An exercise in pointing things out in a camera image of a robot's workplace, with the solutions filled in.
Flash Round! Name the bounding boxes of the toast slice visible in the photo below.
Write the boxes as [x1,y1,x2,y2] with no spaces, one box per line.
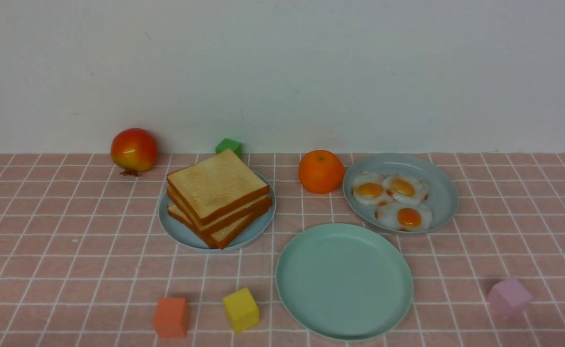
[166,186,273,235]
[166,202,269,250]
[166,149,270,225]

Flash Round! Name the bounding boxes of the fried egg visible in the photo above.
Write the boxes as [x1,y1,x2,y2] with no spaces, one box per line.
[382,175,430,206]
[351,172,393,206]
[375,201,433,231]

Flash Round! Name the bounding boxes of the orange fruit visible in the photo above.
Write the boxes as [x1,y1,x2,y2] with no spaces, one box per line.
[298,150,346,195]

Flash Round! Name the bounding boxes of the green foam cube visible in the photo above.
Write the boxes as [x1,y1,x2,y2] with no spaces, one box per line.
[215,138,243,160]

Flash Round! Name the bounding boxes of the blue bread plate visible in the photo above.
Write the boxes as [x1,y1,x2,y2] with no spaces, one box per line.
[159,174,276,253]

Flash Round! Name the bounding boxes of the green empty plate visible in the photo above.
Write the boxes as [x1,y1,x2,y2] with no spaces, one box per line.
[275,223,414,343]

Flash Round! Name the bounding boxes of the yellow foam cube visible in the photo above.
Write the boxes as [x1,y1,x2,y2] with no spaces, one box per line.
[223,287,261,334]

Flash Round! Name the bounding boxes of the red yellow pomegranate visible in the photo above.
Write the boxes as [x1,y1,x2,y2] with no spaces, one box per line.
[110,128,159,176]

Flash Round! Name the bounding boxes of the blue egg plate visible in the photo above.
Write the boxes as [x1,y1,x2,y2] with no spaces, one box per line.
[343,153,458,236]

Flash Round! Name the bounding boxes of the orange foam cube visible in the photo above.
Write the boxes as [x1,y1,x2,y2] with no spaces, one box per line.
[153,297,190,340]

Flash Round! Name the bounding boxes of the pink checkered tablecloth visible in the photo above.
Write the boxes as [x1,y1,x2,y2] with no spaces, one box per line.
[0,152,565,347]

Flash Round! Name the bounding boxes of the pink foam cube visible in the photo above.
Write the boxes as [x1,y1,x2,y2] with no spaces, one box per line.
[487,277,532,319]

